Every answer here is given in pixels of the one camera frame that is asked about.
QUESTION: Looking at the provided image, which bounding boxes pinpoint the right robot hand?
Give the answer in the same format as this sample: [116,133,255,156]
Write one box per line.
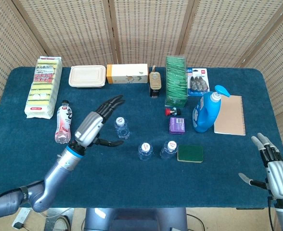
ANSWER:
[238,132,283,200]

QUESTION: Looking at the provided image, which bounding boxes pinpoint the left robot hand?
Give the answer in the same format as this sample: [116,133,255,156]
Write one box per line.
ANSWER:
[74,94,125,149]

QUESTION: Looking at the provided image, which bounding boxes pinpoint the clear plastic water bottle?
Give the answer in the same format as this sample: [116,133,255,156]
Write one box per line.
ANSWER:
[114,116,130,140]
[159,140,179,161]
[138,142,154,161]

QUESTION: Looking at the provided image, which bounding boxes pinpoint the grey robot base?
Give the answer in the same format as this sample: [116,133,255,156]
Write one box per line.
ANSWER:
[83,207,188,231]

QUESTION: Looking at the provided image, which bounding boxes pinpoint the pink white drink bottle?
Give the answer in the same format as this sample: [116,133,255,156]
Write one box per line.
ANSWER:
[54,100,75,144]

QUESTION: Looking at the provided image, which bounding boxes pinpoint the beige lidded food container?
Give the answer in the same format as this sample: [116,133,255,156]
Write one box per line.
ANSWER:
[68,65,107,89]

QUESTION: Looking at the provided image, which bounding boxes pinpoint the yellow sponge multipack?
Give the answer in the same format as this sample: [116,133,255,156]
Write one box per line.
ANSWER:
[24,56,63,119]

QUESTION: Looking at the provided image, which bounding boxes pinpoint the white orange tea box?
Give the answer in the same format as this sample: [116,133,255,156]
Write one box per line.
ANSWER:
[106,63,149,84]

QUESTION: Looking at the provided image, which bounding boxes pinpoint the teal carpet table cover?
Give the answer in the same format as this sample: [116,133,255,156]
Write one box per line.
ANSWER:
[0,66,283,209]

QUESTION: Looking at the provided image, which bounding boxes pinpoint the brown spiral notebook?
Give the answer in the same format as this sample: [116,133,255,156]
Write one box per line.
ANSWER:
[213,95,246,136]

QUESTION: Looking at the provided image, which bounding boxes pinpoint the gold black tin can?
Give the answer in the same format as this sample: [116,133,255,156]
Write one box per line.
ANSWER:
[148,65,160,98]

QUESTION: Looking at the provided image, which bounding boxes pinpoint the purple wrapped packet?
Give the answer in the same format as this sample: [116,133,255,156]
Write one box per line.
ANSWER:
[168,116,187,135]

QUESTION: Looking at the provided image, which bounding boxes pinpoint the green yellow sponge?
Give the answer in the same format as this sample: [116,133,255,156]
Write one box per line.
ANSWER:
[177,144,204,164]

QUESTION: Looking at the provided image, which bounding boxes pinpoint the blue detergent bottle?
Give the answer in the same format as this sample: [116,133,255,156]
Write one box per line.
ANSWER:
[192,84,232,133]

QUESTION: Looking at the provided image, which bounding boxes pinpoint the clear box green sachets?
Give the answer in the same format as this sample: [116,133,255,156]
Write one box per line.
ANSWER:
[165,55,189,108]

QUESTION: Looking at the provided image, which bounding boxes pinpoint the white power strip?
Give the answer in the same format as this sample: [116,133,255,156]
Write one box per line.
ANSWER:
[11,208,33,229]

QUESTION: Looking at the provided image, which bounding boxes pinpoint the woven rattan folding screen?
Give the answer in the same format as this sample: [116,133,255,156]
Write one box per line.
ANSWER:
[0,0,283,169]

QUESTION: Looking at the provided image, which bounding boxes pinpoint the blister pack of clips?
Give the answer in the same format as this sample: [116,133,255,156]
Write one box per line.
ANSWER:
[186,67,210,97]

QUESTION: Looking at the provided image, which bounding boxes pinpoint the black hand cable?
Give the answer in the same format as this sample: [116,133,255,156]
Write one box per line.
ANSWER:
[267,196,276,231]

